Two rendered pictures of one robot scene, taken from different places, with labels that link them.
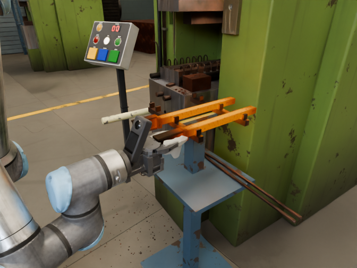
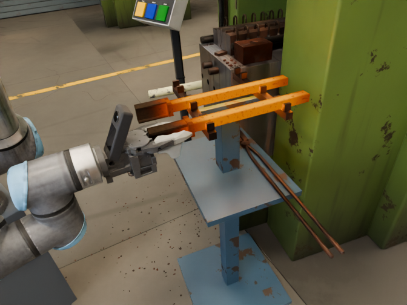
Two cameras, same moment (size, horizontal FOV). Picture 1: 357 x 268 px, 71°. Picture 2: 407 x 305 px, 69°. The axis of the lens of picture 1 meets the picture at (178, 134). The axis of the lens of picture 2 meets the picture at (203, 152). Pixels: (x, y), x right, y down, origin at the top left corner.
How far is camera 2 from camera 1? 24 cm
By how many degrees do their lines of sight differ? 17
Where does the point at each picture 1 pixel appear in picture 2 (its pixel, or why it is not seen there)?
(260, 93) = (329, 71)
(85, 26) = not seen: outside the picture
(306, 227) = (398, 253)
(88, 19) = not seen: outside the picture
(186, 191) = (207, 194)
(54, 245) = (16, 243)
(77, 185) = (34, 184)
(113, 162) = (82, 160)
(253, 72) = (321, 39)
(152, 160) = (138, 160)
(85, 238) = (55, 239)
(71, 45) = not seen: outside the picture
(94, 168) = (57, 167)
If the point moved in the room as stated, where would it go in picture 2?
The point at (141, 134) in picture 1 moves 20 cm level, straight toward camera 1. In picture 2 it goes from (117, 128) to (75, 200)
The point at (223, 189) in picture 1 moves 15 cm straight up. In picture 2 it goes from (254, 197) to (256, 156)
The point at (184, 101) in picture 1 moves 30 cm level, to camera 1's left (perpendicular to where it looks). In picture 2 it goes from (230, 77) to (154, 75)
